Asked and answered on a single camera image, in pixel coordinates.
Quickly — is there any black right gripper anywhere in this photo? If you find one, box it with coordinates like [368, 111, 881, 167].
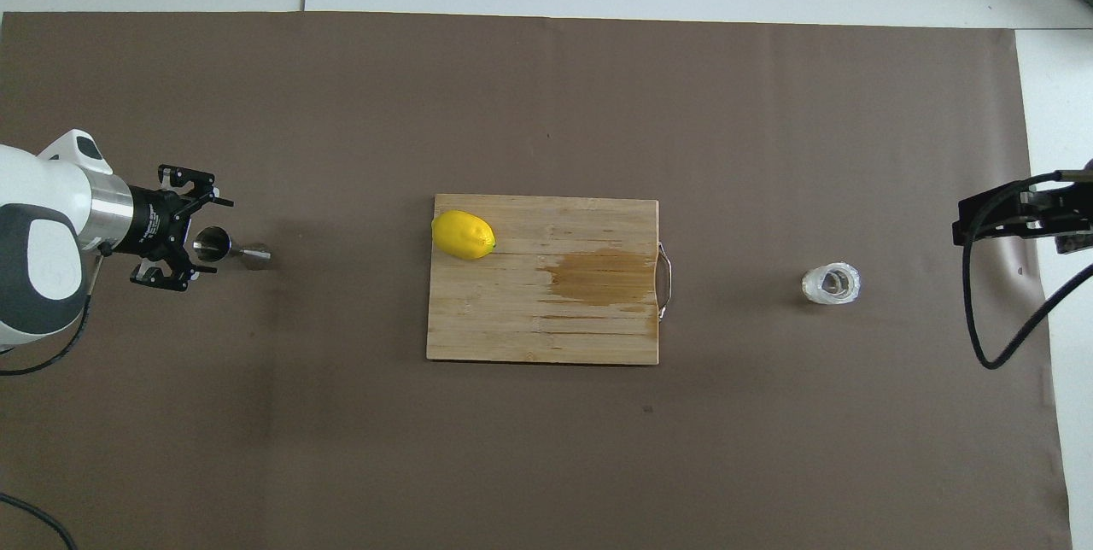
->
[952, 181, 1093, 256]

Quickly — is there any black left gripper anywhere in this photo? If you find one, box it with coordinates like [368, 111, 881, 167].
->
[128, 164, 235, 293]

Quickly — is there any steel double jigger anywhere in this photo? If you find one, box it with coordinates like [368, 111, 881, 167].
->
[192, 226, 272, 271]

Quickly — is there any small clear glass cup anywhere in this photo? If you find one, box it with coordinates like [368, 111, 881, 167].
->
[801, 261, 862, 306]

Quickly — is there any brown paper table mat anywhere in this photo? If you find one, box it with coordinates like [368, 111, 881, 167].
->
[0, 10, 1073, 550]

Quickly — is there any yellow lemon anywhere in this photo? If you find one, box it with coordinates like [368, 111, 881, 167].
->
[431, 210, 497, 261]

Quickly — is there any wooden cutting board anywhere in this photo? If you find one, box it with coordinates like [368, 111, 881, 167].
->
[426, 194, 674, 366]

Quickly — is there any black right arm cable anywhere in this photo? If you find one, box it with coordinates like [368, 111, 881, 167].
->
[961, 170, 1093, 370]

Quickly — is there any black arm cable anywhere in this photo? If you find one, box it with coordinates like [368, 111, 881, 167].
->
[0, 247, 105, 550]
[961, 170, 1093, 370]

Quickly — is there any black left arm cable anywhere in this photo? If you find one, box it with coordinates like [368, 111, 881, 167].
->
[0, 247, 105, 550]

